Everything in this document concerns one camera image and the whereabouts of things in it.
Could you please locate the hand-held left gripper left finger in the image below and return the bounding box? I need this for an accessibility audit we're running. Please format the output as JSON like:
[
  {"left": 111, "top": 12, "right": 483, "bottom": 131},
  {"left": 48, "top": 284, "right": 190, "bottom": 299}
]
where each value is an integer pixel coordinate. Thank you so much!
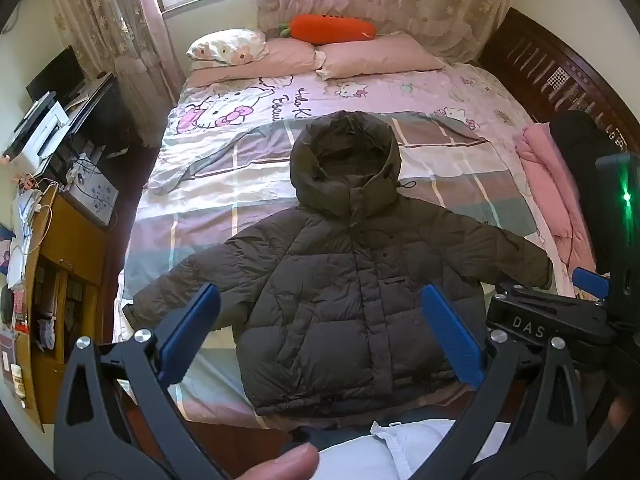
[{"left": 54, "top": 282, "right": 233, "bottom": 480}]

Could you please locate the person's right hand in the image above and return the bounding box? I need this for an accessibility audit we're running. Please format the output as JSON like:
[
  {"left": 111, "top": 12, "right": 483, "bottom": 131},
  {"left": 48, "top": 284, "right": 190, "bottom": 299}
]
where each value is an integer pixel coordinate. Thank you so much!
[{"left": 606, "top": 392, "right": 632, "bottom": 445}]

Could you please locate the white padded garment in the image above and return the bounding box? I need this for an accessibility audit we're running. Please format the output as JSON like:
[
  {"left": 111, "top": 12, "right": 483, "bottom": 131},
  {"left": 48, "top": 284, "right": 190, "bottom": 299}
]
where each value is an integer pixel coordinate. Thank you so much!
[{"left": 317, "top": 419, "right": 508, "bottom": 480}]

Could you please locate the black monitor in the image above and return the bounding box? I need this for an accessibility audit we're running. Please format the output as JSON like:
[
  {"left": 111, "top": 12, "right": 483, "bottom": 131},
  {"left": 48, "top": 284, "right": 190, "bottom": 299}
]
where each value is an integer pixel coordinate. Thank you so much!
[{"left": 26, "top": 45, "right": 86, "bottom": 103}]

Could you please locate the plaid duvet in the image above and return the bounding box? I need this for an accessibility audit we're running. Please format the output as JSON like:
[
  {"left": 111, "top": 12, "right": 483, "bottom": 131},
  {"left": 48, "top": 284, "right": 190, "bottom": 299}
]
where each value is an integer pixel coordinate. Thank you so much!
[{"left": 112, "top": 112, "right": 576, "bottom": 423}]

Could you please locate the pink pillow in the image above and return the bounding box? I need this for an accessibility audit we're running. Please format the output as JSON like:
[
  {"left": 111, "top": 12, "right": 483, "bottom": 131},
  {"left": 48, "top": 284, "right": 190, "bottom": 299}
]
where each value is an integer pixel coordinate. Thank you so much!
[
  {"left": 189, "top": 39, "right": 322, "bottom": 87},
  {"left": 315, "top": 31, "right": 447, "bottom": 81}
]

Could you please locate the white floral printed box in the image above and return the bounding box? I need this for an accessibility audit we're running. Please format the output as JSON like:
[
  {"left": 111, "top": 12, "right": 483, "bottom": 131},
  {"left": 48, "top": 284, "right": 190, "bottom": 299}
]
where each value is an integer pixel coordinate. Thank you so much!
[{"left": 64, "top": 154, "right": 119, "bottom": 227}]

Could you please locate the black garment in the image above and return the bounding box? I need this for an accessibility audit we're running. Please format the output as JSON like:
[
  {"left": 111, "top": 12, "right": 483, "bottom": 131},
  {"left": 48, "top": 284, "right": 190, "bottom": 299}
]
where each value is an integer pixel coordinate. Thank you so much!
[{"left": 550, "top": 110, "right": 627, "bottom": 281}]

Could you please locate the dark wooden headboard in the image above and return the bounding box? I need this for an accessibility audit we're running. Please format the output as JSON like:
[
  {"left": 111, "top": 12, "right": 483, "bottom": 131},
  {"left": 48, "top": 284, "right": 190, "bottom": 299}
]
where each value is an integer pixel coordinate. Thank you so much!
[{"left": 477, "top": 7, "right": 640, "bottom": 161}]

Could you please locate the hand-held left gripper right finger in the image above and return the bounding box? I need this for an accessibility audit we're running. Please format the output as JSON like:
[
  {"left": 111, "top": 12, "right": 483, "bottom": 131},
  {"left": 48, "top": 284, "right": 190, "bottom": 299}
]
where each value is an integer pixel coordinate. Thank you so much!
[{"left": 417, "top": 285, "right": 587, "bottom": 480}]

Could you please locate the pile of white papers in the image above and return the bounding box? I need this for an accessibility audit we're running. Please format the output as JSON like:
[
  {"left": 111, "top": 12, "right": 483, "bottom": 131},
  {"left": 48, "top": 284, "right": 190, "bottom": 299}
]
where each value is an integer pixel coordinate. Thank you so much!
[{"left": 9, "top": 187, "right": 47, "bottom": 291}]

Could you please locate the person's left hand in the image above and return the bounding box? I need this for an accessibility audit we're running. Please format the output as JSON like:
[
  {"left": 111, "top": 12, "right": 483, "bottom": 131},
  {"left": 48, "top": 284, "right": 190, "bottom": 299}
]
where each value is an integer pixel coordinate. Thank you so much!
[{"left": 243, "top": 447, "right": 320, "bottom": 480}]

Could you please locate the yellow wooden cabinet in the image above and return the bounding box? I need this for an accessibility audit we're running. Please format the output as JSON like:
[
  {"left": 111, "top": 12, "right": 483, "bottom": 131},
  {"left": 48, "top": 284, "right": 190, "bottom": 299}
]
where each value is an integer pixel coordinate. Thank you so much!
[{"left": 20, "top": 190, "right": 119, "bottom": 427}]

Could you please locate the black desk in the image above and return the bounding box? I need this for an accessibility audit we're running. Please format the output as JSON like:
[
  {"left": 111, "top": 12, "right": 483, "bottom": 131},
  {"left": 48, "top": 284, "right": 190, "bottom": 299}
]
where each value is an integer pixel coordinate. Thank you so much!
[{"left": 62, "top": 72, "right": 137, "bottom": 161}]

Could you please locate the pink quilt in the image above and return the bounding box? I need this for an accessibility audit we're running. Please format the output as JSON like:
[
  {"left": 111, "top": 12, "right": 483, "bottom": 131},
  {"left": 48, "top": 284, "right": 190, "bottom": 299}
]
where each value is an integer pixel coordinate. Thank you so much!
[{"left": 516, "top": 122, "right": 598, "bottom": 291}]

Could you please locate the pink curtain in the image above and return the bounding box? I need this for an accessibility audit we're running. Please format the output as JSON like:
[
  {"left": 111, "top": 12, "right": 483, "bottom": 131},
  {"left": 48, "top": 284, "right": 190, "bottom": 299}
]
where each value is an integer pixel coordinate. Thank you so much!
[{"left": 131, "top": 0, "right": 187, "bottom": 92}]

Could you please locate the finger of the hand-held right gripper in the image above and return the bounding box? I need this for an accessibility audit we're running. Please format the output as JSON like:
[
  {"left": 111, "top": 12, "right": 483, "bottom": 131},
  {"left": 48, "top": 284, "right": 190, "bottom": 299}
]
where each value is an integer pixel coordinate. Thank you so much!
[{"left": 572, "top": 266, "right": 612, "bottom": 306}]

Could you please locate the cartoon cat printed bedsheet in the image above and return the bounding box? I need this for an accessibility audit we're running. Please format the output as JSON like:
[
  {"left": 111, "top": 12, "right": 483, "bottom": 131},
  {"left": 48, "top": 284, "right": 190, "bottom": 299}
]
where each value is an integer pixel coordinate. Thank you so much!
[{"left": 165, "top": 62, "right": 551, "bottom": 173}]

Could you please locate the orange carrot plush pillow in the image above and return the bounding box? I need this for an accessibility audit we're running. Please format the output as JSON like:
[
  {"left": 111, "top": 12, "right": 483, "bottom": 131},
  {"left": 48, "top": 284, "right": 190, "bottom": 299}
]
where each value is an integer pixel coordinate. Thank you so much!
[{"left": 278, "top": 15, "right": 379, "bottom": 44}]

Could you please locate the dark hooded puffer jacket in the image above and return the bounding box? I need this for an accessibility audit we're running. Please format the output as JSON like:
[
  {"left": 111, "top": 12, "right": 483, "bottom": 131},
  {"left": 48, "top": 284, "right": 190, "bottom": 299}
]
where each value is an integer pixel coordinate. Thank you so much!
[{"left": 122, "top": 111, "right": 555, "bottom": 417}]

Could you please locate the white printer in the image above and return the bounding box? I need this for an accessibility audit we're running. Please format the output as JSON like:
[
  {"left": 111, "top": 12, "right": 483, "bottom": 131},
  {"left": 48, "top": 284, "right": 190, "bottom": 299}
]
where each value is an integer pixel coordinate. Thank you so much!
[{"left": 2, "top": 91, "right": 71, "bottom": 173}]

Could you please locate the white floral pillow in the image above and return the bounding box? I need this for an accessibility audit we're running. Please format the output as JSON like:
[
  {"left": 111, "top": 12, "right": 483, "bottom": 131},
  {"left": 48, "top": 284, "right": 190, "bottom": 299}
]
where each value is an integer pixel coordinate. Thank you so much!
[{"left": 186, "top": 28, "right": 267, "bottom": 72}]

